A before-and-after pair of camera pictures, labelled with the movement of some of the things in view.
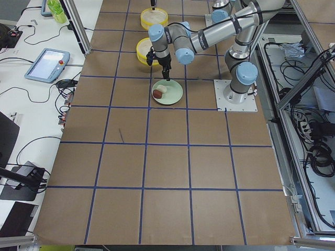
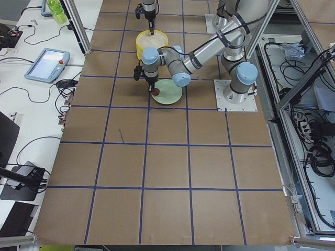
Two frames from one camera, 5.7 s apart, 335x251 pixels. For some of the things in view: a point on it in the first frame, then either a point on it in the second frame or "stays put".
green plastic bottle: (57, 10) stays put
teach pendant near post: (48, 66) stays put
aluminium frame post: (73, 16) stays put
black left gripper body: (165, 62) -> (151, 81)
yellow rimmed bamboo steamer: (149, 17) -> (145, 40)
